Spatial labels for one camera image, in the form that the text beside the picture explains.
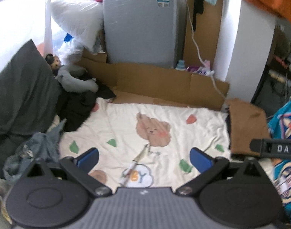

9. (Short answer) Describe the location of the brown printed t-shirt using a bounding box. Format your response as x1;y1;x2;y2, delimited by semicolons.
226;98;270;157

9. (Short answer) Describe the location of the teal cartoon print blanket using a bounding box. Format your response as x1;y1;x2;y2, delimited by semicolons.
268;100;291;223

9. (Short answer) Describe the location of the blue denim garment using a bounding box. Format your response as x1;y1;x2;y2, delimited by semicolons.
3;119;67;184

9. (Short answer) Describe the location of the black folded garment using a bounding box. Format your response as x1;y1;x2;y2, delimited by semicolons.
225;113;231;159

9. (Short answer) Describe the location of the cream bear print bedsheet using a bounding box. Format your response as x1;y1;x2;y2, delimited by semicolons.
59;98;230;190

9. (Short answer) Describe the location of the dark grey pillow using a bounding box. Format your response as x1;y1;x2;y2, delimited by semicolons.
0;39;117;179

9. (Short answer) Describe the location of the purple detergent bag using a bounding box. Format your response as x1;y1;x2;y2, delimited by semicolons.
186;60;214;76

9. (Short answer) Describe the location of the brown cardboard sheet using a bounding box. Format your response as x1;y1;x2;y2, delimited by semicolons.
77;53;229;111

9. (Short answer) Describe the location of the teal cap bottle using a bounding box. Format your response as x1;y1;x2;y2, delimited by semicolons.
175;60;186;71

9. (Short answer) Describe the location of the small bear plush toy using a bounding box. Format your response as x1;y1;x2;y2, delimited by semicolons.
45;53;62;76

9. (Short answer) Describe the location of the white power cable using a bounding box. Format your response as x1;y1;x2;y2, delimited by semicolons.
178;0;227;101

